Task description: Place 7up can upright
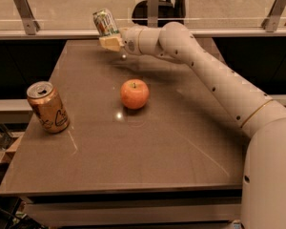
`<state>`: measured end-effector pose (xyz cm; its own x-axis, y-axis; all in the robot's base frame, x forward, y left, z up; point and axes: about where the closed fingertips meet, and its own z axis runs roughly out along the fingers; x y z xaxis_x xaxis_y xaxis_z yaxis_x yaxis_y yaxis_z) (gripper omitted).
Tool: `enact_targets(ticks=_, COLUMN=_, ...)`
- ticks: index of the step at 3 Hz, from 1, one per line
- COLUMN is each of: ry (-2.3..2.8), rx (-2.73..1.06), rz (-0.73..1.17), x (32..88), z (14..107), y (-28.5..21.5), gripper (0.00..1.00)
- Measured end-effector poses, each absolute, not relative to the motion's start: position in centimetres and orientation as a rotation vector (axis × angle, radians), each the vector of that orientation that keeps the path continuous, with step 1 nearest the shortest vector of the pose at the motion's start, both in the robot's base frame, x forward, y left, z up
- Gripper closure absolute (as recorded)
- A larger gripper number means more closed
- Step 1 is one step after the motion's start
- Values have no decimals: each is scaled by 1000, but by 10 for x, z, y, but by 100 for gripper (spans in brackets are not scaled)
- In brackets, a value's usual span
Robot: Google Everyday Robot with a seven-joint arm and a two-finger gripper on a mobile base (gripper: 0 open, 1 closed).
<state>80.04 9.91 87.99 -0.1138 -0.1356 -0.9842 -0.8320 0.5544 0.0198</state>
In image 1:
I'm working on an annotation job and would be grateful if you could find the left metal railing bracket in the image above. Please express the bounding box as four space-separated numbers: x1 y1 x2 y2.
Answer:
13 0 40 35

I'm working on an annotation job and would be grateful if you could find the red orange apple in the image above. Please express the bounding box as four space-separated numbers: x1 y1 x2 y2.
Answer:
120 79 150 110

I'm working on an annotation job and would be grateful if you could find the metal railing bracket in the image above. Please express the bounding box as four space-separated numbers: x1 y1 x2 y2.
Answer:
147 0 158 28
261 0 286 32
13 0 40 35

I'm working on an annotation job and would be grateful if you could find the middle metal railing bracket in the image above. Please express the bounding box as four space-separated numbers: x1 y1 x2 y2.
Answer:
147 0 158 28

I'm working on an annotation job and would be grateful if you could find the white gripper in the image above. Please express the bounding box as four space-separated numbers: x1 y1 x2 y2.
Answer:
99 26 143 55

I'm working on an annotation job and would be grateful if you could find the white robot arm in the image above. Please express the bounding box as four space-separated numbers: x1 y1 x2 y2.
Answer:
100 22 286 229

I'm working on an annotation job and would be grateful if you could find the glass railing panel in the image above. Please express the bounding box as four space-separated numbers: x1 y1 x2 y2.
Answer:
0 0 275 31

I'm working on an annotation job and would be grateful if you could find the right metal railing bracket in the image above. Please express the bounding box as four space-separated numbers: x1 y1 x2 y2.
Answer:
261 0 286 32

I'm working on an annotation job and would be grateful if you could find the black office chair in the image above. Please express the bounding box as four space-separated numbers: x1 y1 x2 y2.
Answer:
132 0 186 27

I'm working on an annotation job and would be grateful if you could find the gold soda can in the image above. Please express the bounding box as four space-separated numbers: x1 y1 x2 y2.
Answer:
27 81 70 134

